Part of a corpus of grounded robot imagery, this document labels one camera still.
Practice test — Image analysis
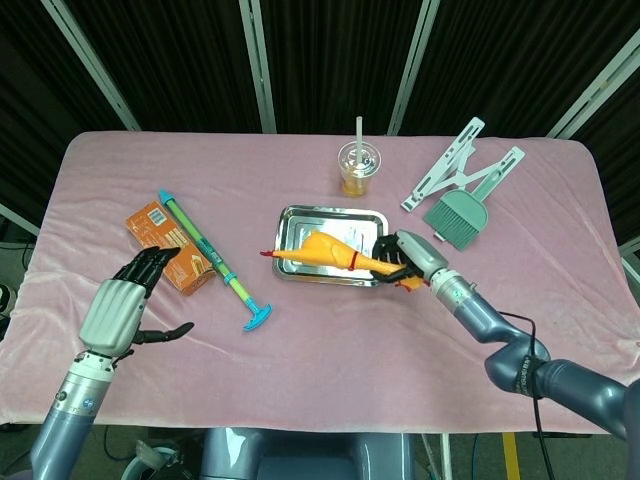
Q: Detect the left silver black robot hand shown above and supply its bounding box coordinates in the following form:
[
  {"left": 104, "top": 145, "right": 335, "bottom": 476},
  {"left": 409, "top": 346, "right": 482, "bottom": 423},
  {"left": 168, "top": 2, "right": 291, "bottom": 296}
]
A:
[{"left": 78, "top": 246, "right": 195, "bottom": 359}]

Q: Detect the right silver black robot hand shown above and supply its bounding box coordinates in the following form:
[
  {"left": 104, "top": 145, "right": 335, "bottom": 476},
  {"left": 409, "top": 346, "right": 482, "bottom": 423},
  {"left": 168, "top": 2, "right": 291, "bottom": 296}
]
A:
[{"left": 372, "top": 229, "right": 450, "bottom": 289}]

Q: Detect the yellow rubber chicken toy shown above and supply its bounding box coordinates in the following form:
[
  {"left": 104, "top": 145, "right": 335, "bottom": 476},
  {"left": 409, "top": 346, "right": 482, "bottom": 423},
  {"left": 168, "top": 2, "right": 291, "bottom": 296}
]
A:
[{"left": 259, "top": 230, "right": 432, "bottom": 296}]

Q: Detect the rectangular stainless steel tray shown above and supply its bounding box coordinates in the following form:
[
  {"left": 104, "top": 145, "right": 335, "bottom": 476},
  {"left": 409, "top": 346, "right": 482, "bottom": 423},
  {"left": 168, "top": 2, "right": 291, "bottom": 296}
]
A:
[{"left": 272, "top": 203, "right": 390, "bottom": 289}]

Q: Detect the teal hand brush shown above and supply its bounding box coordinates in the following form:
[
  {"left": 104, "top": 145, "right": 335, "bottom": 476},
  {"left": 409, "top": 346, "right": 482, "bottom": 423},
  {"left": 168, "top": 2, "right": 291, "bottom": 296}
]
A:
[{"left": 423, "top": 172, "right": 490, "bottom": 251}]

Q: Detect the white folding laptop stand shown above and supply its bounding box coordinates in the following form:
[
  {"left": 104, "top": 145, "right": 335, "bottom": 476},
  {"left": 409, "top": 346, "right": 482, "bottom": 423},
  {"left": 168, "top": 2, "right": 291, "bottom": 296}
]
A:
[{"left": 399, "top": 117, "right": 527, "bottom": 244}]

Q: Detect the clear plastic drink cup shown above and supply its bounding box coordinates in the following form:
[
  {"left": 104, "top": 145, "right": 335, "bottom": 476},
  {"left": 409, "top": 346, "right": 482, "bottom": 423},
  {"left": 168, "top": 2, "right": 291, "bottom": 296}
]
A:
[{"left": 337, "top": 141, "right": 383, "bottom": 199}]

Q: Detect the orange cardboard snack box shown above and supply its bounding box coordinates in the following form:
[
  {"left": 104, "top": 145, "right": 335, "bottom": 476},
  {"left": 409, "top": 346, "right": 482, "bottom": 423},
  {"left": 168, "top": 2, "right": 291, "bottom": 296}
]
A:
[{"left": 124, "top": 200, "right": 216, "bottom": 298}]

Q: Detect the blue green water pump toy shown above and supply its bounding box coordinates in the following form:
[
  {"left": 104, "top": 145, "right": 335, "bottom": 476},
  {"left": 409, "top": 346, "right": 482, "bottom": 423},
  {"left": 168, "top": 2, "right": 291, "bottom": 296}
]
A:
[{"left": 158, "top": 188, "right": 274, "bottom": 334}]

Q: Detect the white bucket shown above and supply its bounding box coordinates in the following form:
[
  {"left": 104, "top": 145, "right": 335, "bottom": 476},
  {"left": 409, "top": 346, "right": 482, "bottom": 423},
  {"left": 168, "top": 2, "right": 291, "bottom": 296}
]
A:
[{"left": 120, "top": 438, "right": 182, "bottom": 480}]

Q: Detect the pink velvet table cloth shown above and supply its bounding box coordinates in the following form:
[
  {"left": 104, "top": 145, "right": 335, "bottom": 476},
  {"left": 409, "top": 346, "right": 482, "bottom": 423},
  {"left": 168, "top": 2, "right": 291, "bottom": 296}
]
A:
[{"left": 0, "top": 130, "right": 640, "bottom": 435}]

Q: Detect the white metal table leg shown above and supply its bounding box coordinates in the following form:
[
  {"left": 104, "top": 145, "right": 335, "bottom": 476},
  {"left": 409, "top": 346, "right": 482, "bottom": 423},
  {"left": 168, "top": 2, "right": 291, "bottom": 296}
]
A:
[{"left": 418, "top": 432, "right": 452, "bottom": 480}]

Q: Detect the blue-grey robot torso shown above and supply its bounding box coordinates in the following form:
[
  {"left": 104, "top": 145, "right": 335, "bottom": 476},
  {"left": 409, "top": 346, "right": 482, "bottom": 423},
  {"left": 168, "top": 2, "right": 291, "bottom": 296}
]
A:
[{"left": 199, "top": 427, "right": 416, "bottom": 480}]

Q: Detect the black pleated curtain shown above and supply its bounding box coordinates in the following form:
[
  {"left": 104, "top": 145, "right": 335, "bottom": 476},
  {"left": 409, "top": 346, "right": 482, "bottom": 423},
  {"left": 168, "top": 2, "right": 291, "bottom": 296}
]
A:
[{"left": 0, "top": 0, "right": 640, "bottom": 261}]

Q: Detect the white slotted frame post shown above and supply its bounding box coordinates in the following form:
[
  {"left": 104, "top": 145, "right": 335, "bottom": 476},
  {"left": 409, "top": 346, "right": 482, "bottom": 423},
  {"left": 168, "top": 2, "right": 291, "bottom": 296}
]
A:
[
  {"left": 238, "top": 0, "right": 278, "bottom": 134},
  {"left": 618, "top": 243, "right": 640, "bottom": 291},
  {"left": 547, "top": 29, "right": 640, "bottom": 140},
  {"left": 40, "top": 0, "right": 142, "bottom": 132},
  {"left": 0, "top": 202, "right": 41, "bottom": 236},
  {"left": 387, "top": 0, "right": 441, "bottom": 136}
]

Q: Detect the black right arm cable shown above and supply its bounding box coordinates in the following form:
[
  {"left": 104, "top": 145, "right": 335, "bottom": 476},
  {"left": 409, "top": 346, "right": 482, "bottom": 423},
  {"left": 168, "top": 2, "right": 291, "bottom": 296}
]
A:
[{"left": 499, "top": 312, "right": 551, "bottom": 480}]

